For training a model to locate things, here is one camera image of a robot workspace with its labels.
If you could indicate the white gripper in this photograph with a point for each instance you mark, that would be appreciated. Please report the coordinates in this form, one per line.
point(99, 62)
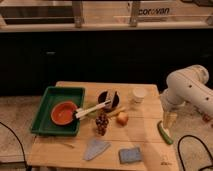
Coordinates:
point(168, 119)

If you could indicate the blue sponge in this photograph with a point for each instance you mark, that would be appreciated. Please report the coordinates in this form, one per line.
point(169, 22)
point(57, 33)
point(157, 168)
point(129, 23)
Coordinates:
point(130, 155)

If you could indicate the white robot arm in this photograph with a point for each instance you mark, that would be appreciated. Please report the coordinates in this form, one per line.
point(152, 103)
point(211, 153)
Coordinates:
point(187, 85)

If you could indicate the white paper cup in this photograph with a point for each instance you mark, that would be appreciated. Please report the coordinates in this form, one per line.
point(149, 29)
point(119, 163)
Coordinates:
point(138, 94)

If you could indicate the green cucumber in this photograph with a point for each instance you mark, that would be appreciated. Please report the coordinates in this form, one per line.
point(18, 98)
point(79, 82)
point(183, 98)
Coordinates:
point(163, 134)

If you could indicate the yellow banana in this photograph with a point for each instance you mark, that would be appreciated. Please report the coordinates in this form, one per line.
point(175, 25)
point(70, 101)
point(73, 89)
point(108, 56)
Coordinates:
point(116, 111)

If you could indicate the wooden block in bowl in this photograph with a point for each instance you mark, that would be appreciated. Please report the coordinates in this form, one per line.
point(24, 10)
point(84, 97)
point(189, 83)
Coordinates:
point(110, 96)

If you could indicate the bunch of dark grapes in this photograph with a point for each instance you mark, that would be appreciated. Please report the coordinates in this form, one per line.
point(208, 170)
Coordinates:
point(102, 123)

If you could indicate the black bowl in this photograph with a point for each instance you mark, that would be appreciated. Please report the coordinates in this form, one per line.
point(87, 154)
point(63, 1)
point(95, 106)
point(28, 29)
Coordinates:
point(111, 106)

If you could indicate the grey cloth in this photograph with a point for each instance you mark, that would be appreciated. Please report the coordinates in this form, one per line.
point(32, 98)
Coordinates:
point(94, 148)

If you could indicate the green leafy vegetable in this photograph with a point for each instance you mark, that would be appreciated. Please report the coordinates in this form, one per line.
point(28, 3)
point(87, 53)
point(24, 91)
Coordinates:
point(90, 109)

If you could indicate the orange bowl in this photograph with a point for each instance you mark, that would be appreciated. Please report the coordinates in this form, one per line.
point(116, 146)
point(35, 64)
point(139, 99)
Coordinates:
point(63, 113)

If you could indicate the green plastic tray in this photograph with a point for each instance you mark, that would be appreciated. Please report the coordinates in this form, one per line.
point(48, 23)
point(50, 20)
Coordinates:
point(42, 123)

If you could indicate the white handled brush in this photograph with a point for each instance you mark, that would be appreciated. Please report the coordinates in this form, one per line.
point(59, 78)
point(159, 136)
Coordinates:
point(83, 112)

